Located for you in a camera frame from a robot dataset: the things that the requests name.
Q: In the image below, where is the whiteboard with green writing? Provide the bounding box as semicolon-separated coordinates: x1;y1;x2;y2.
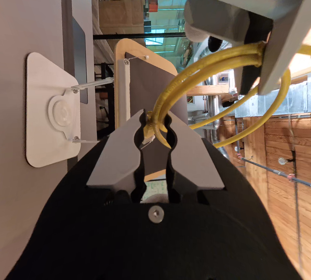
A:
143;180;168;201

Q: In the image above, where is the cardboard box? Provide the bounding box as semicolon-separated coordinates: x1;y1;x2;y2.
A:
100;0;145;28

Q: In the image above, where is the wooden ceiling beam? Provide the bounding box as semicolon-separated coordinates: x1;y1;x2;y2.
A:
187;85;230;96

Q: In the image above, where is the black pole stand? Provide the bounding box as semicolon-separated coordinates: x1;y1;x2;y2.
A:
93;32;223;52

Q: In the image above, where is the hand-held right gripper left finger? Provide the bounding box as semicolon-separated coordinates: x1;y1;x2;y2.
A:
86;109;147;203

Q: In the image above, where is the pipe with red clamps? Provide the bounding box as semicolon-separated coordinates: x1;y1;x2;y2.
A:
235;153;311;187

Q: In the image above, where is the person's left hand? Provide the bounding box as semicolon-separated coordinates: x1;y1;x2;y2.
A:
141;0;251;43

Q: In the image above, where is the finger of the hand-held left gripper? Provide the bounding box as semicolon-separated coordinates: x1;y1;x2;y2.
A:
199;0;311;96
239;13;273;96

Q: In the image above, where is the rectangular silver duct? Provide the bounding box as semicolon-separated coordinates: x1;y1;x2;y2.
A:
234;82;311;118

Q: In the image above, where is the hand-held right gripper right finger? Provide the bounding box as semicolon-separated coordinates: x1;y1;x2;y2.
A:
166;111;225;204

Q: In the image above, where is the yellow cable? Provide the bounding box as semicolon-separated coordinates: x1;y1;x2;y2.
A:
143;42;311;150

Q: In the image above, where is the shiny silver pipe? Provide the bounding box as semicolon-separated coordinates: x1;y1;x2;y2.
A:
188;71;238;140

